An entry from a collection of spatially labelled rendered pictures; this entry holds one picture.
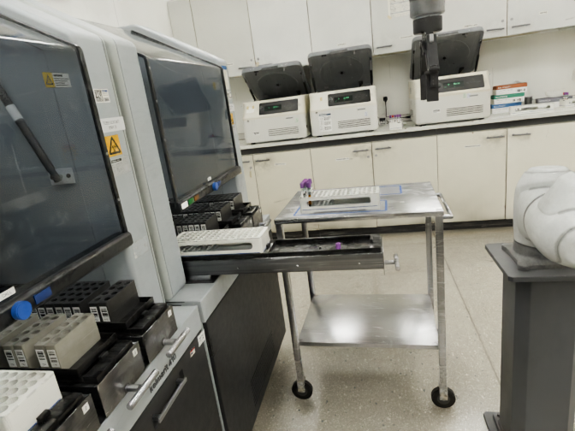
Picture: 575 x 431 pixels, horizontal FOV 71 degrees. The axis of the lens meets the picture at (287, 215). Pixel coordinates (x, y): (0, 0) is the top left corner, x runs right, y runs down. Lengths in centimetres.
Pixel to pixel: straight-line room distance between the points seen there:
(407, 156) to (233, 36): 185
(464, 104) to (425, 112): 28
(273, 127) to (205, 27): 111
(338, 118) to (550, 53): 192
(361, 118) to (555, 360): 244
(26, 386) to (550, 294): 126
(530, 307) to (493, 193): 235
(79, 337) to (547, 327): 122
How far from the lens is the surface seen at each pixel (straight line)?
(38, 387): 79
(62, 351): 88
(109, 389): 87
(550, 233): 109
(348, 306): 196
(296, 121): 348
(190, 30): 407
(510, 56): 423
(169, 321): 103
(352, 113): 344
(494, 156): 361
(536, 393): 156
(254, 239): 121
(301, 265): 119
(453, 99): 349
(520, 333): 144
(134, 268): 107
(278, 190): 361
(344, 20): 376
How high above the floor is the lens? 125
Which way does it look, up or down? 16 degrees down
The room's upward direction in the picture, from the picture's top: 8 degrees counter-clockwise
